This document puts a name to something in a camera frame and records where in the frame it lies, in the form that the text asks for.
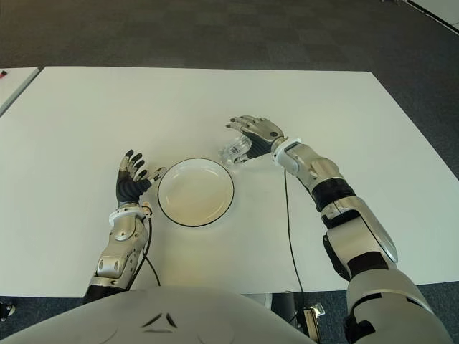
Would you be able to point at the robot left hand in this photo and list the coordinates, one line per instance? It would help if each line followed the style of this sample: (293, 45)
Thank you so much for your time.
(127, 188)

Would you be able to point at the black robot stand pole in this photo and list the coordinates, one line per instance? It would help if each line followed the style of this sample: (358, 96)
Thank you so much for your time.
(283, 304)

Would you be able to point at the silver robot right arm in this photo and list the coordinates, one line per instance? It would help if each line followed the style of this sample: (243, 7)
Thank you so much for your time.
(358, 236)

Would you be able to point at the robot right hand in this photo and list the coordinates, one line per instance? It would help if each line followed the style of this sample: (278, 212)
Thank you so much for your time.
(265, 134)

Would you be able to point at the clear water bottle blue cap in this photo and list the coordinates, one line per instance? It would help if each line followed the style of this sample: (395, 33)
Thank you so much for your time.
(233, 150)

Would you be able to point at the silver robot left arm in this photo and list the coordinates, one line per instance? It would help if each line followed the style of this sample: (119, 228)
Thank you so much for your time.
(122, 233)

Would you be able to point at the red black marker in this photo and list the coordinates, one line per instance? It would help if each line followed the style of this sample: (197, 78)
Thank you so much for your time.
(3, 74)

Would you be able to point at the white plate black rim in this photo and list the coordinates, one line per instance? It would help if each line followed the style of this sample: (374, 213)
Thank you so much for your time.
(195, 193)

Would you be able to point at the grey robot torso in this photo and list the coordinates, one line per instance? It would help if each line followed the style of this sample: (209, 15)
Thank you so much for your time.
(161, 319)

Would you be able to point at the white side table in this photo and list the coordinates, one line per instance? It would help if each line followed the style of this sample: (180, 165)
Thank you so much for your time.
(14, 86)

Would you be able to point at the black table foot caster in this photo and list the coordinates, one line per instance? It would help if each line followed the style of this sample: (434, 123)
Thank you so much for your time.
(8, 308)

